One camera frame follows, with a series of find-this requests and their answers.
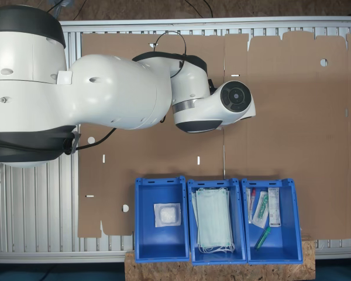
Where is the narrow white printed packet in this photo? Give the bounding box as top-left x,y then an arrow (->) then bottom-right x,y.
267,187 -> 283,228

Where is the loose green syringe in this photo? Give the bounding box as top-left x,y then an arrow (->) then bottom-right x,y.
255,226 -> 273,251

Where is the blue plastic bin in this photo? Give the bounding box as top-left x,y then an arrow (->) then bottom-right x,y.
240,177 -> 304,265
187,177 -> 248,266
134,175 -> 191,263

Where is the green syringe in clear packet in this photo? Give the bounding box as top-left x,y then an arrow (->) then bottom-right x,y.
251,190 -> 270,229

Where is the chipboard wood panel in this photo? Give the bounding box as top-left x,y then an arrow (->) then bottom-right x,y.
124,232 -> 316,281

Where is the brown cardboard sheet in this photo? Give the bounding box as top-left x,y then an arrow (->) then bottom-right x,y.
77,30 -> 351,239

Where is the stack of white face masks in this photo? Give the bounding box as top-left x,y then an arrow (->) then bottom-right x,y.
191,187 -> 236,254

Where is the black floor cable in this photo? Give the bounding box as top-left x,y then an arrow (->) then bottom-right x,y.
37,0 -> 63,22
204,0 -> 215,18

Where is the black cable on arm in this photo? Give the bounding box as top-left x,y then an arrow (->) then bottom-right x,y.
66,30 -> 187,153

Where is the clear packet of cotton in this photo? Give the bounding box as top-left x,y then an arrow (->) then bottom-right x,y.
153,202 -> 183,228

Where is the red-capped tube in clear packet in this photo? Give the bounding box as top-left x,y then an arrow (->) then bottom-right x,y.
246,187 -> 258,225

